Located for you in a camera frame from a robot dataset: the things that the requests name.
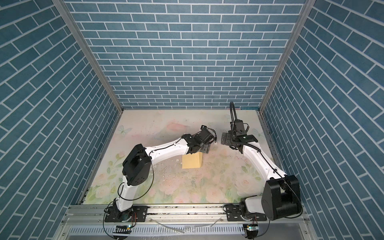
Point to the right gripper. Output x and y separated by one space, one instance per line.
227 139

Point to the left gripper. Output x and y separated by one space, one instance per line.
207 147

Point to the yellow envelope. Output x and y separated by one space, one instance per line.
192 161

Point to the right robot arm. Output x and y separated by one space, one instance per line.
281 193

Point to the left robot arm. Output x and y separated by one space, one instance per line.
139 162

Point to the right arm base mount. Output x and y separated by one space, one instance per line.
236 213

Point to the white vented cable duct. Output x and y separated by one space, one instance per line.
158 230

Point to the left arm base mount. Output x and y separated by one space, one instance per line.
134 214

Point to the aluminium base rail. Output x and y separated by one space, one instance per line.
189 214

